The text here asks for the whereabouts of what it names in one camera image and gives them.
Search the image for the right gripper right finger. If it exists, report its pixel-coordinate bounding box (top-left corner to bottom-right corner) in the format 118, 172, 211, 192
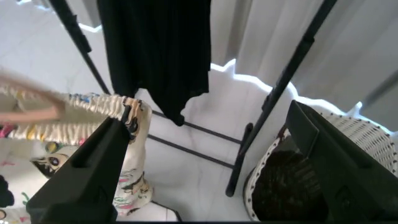
285, 100, 398, 222

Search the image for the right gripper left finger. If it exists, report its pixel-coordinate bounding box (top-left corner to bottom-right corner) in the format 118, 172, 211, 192
26, 116, 131, 223

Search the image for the cream printed garment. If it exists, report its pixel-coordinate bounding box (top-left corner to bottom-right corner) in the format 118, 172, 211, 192
0, 86, 154, 223

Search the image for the pink clothes hanger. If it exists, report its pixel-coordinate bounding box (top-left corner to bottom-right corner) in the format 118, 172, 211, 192
0, 70, 66, 124

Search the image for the black T-shirt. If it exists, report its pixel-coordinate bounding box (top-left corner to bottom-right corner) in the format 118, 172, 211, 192
96, 0, 212, 127

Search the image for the white laundry basket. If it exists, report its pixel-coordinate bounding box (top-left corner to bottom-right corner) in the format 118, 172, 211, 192
243, 111, 398, 222

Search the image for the black clothes rack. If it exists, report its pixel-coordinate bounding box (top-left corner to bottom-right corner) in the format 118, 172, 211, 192
48, 0, 338, 197

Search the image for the white curtain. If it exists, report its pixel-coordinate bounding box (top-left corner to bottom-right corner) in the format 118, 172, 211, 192
67, 0, 398, 131

